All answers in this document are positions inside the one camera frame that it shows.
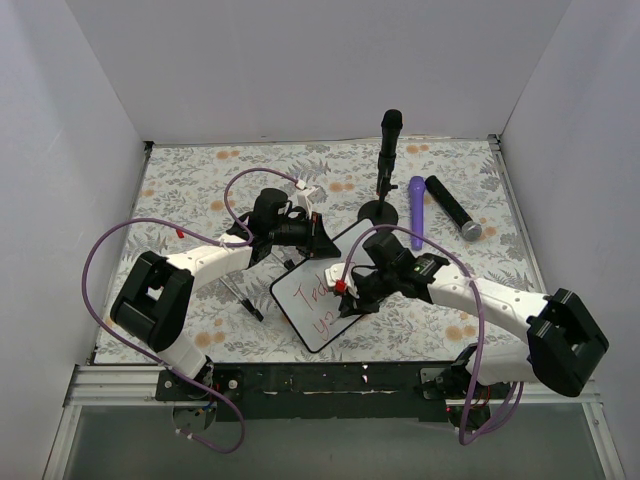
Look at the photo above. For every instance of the purple microphone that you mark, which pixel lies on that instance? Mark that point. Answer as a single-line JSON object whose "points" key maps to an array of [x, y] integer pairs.
{"points": [[416, 191]]}

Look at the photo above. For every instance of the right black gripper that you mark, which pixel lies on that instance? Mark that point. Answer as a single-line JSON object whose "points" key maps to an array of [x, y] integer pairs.
{"points": [[364, 291]]}

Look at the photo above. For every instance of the black round microphone stand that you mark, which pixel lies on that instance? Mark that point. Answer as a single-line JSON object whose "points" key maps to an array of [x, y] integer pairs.
{"points": [[379, 211]]}

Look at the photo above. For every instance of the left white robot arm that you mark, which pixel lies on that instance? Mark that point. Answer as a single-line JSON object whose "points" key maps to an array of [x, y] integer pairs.
{"points": [[153, 302]]}

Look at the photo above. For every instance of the small black-framed whiteboard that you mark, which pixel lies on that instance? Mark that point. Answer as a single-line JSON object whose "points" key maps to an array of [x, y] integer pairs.
{"points": [[309, 303]]}

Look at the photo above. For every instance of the black handheld microphone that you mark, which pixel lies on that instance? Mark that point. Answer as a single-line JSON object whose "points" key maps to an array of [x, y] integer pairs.
{"points": [[469, 229]]}

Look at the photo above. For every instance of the black microphone on stand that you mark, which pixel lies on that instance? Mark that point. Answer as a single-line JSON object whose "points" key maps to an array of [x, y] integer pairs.
{"points": [[391, 126]]}

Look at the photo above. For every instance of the wire whiteboard easel stand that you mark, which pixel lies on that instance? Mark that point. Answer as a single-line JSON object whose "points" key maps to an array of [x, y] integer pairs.
{"points": [[231, 286]]}

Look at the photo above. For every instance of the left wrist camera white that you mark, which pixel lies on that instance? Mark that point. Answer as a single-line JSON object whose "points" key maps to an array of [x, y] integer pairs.
{"points": [[306, 196]]}

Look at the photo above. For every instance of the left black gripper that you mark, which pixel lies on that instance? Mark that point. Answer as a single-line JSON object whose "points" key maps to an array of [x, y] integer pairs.
{"points": [[314, 234]]}

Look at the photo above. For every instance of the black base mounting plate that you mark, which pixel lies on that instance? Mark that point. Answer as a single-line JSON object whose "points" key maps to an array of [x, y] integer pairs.
{"points": [[345, 390]]}

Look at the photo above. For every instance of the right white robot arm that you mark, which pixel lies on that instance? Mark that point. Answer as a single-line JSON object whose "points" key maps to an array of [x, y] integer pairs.
{"points": [[560, 343]]}

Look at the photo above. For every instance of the floral patterned table mat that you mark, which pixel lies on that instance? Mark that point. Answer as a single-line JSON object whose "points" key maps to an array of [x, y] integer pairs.
{"points": [[202, 187]]}

